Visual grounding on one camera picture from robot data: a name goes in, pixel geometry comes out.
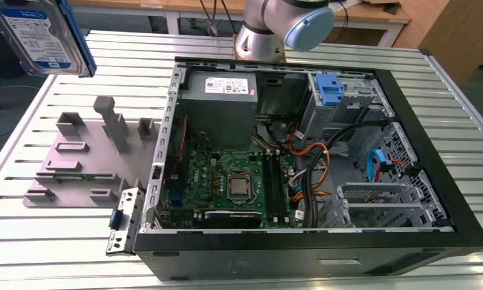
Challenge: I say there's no grey parts rack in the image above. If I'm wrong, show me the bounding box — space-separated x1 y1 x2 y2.
22 95 162 210

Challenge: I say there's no thick black cable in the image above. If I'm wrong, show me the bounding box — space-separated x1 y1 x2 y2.
304 120 388 228
311 126 371 228

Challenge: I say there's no CPU socket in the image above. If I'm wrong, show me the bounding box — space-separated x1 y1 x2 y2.
223 169 255 204

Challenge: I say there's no silver slot bracket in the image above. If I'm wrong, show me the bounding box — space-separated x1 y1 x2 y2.
105 187 141 257

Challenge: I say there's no black RAM slot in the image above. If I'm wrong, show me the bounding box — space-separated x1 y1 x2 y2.
263 150 278 224

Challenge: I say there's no grey power supply unit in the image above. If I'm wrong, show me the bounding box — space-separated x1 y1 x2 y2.
182 71 259 149

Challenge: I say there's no orange red yellow wire bundle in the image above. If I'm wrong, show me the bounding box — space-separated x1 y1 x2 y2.
286 141 332 202

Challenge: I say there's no black PC case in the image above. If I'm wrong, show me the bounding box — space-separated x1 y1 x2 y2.
131 56 483 282

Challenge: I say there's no blue data wire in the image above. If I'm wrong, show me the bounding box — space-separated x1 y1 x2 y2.
367 149 392 184

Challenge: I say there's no silver CPU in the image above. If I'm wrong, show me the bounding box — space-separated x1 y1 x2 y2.
227 178 251 198

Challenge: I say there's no thin red wire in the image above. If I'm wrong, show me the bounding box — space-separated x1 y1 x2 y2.
178 115 189 166

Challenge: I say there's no wooden cabinet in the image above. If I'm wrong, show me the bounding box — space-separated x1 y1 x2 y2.
394 0 483 88

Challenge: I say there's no silver optical drive cage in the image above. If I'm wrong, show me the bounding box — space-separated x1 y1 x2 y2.
298 71 396 143

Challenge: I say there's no metal socket cover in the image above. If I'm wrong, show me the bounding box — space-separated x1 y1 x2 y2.
225 170 255 204

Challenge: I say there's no green RAM stick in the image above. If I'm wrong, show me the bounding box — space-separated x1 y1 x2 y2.
54 175 97 184

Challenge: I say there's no blue drive latch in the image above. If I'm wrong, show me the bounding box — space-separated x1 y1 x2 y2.
315 73 344 107

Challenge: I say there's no yellow black wire bundle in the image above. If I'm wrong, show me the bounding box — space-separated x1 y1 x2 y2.
250 132 284 152

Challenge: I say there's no grey thin wire bundle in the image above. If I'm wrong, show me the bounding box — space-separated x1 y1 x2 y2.
288 169 307 187

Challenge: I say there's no hard disk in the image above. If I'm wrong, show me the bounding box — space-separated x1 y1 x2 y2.
0 0 98 79

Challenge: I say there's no orange red yellow power wire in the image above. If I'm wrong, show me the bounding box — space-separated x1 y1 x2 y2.
387 159 424 184

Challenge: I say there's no wooden desk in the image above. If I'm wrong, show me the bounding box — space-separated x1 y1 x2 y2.
328 0 412 46

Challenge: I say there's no white frame desk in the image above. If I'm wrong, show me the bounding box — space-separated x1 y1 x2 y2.
71 0 242 34

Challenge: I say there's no black graphics card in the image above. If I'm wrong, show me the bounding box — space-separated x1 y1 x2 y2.
191 208 266 230

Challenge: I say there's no silver disk bay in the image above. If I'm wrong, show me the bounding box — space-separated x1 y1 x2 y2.
334 182 446 230

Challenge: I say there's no green motherboard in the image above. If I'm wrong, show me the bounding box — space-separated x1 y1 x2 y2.
159 147 307 230

